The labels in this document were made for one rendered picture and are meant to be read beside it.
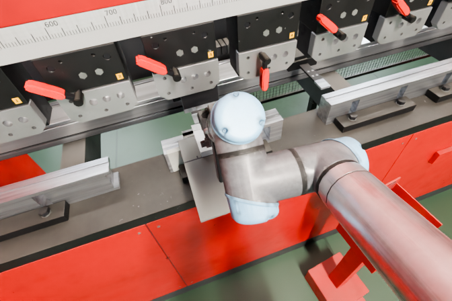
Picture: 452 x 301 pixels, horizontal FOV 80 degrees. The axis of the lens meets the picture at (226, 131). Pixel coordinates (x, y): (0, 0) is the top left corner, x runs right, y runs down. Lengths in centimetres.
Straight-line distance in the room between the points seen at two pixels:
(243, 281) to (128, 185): 94
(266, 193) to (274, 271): 127
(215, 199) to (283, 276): 104
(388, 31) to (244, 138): 61
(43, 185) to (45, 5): 52
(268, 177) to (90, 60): 41
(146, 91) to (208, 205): 53
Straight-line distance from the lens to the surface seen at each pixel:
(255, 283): 163
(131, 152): 221
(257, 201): 39
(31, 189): 93
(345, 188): 37
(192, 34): 59
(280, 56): 70
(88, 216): 91
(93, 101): 67
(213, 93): 72
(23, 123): 70
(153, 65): 56
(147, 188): 88
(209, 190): 68
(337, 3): 72
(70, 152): 109
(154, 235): 95
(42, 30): 58
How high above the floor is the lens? 158
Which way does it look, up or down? 47 degrees down
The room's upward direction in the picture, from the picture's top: 6 degrees counter-clockwise
